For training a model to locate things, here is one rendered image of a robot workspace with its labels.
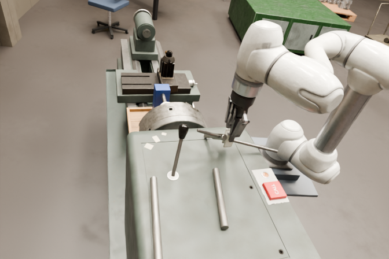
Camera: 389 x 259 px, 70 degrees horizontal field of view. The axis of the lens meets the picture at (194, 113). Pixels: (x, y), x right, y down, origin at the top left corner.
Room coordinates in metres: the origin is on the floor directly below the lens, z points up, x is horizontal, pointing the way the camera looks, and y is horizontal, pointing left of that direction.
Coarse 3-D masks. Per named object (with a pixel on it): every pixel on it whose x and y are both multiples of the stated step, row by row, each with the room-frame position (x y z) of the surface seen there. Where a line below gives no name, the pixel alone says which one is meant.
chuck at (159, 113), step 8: (168, 104) 0.93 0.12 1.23; (176, 104) 0.94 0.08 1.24; (184, 104) 0.96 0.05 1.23; (152, 112) 0.90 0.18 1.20; (160, 112) 0.89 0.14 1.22; (168, 112) 0.88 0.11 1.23; (176, 112) 0.89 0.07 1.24; (184, 112) 0.90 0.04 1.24; (192, 112) 0.93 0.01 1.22; (200, 112) 1.00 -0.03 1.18; (144, 120) 0.88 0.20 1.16; (152, 120) 0.85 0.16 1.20; (144, 128) 0.84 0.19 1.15
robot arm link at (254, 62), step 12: (252, 24) 0.72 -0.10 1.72; (264, 24) 0.70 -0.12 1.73; (276, 24) 0.72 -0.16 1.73; (252, 36) 0.69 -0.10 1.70; (264, 36) 0.68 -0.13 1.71; (276, 36) 0.68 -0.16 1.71; (240, 48) 0.71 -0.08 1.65; (252, 48) 0.67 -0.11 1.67; (264, 48) 0.67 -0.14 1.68; (276, 48) 0.67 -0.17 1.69; (240, 60) 0.69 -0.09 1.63; (252, 60) 0.66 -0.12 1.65; (264, 60) 0.65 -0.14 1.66; (276, 60) 0.64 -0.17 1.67; (240, 72) 0.69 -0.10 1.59; (252, 72) 0.66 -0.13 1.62; (264, 72) 0.64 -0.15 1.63
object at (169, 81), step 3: (159, 69) 1.54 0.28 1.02; (159, 75) 1.48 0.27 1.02; (174, 75) 1.51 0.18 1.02; (159, 78) 1.47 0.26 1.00; (162, 78) 1.45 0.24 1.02; (165, 78) 1.46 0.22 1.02; (168, 78) 1.46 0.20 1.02; (171, 78) 1.47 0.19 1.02; (174, 78) 1.48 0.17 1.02; (159, 81) 1.46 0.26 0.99; (162, 81) 1.42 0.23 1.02; (165, 81) 1.42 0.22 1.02; (168, 81) 1.43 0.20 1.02; (171, 81) 1.44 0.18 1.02; (174, 81) 1.45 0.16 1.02; (171, 84) 1.40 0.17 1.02; (174, 84) 1.41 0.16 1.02; (177, 84) 1.42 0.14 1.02; (171, 87) 1.39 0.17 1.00; (174, 87) 1.40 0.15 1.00; (177, 87) 1.41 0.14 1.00; (171, 90) 1.40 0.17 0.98; (174, 90) 1.40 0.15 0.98; (177, 90) 1.41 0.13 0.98
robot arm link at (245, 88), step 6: (234, 78) 0.71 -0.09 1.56; (240, 78) 0.69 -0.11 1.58; (234, 84) 0.70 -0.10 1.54; (240, 84) 0.68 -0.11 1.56; (246, 84) 0.68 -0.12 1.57; (252, 84) 0.67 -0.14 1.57; (258, 84) 0.68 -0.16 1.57; (234, 90) 0.69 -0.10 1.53; (240, 90) 0.68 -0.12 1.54; (246, 90) 0.67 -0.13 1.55; (252, 90) 0.68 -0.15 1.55; (258, 90) 0.69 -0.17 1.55; (246, 96) 0.67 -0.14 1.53; (252, 96) 0.68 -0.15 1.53
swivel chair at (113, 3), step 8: (96, 0) 3.90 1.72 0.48; (104, 0) 3.97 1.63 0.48; (112, 0) 4.03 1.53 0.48; (120, 0) 4.11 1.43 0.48; (104, 8) 3.77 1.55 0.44; (112, 8) 3.75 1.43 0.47; (120, 8) 3.92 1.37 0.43; (104, 24) 4.02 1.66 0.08; (112, 24) 4.07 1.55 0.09; (112, 32) 3.82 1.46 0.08; (128, 32) 4.04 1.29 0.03
